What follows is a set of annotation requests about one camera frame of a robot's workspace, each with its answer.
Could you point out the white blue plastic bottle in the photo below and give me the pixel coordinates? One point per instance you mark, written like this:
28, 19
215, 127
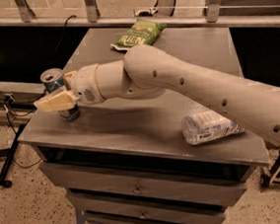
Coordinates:
207, 126

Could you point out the redbull can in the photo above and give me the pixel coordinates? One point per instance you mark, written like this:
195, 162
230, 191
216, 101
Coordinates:
52, 79

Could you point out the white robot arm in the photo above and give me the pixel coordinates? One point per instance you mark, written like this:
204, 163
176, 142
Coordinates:
145, 71

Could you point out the black stand leg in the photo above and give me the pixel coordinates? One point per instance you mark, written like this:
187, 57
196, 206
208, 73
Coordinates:
9, 158

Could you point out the top grey drawer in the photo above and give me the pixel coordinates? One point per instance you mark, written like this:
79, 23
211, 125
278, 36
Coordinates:
214, 192

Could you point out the metal railing frame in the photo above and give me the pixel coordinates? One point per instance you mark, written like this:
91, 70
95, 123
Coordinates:
122, 13

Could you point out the grey drawer cabinet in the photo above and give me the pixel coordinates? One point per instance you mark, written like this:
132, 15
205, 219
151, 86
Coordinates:
142, 136

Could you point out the green jalapeno chip bag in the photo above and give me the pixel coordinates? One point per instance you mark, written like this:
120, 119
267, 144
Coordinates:
142, 32

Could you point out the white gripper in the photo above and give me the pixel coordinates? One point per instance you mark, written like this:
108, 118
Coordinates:
84, 85

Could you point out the middle grey drawer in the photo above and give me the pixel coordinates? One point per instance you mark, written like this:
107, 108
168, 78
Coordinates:
145, 209

